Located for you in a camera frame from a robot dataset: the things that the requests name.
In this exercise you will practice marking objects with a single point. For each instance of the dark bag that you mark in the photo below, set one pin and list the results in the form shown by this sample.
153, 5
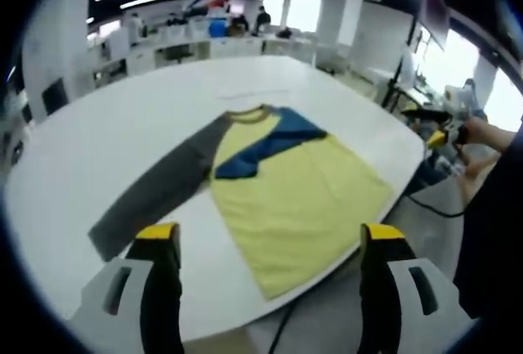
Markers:
284, 34

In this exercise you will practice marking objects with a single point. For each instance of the black tripod stand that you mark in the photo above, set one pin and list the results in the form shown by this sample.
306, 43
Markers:
394, 84

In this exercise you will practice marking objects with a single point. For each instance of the blue container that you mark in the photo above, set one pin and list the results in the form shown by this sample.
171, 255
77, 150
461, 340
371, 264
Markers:
217, 28

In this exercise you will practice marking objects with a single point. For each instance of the black cabinet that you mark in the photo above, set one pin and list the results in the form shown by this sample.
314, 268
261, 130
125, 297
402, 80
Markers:
54, 96

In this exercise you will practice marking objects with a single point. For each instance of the red blue wall graphic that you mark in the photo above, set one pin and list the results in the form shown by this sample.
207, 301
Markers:
206, 3

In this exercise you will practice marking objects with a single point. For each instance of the dark hanging screen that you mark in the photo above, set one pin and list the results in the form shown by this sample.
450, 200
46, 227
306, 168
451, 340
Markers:
435, 14

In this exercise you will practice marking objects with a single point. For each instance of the person's dark clothing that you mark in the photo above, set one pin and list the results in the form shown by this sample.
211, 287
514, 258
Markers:
494, 227

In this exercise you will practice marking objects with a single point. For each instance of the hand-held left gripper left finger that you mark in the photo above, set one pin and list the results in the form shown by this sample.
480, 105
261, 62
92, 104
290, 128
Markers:
122, 297

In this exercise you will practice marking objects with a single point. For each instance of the white square pillar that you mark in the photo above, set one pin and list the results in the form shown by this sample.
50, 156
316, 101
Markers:
339, 23
57, 43

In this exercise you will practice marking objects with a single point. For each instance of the yellow blue grey garment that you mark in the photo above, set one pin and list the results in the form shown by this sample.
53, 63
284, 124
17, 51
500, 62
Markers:
294, 207

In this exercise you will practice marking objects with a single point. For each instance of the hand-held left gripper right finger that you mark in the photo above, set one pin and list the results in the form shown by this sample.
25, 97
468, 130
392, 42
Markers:
404, 301

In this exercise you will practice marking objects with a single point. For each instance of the black office chair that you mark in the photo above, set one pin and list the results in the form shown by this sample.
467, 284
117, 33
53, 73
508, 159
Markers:
178, 55

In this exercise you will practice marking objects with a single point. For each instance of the white desk row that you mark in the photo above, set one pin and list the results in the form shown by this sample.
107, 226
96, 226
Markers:
229, 47

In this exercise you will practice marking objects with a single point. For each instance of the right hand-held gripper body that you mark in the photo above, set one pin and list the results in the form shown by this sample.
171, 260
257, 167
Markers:
459, 100

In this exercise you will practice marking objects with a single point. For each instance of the person's right hand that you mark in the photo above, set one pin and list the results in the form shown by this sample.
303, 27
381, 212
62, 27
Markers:
478, 135

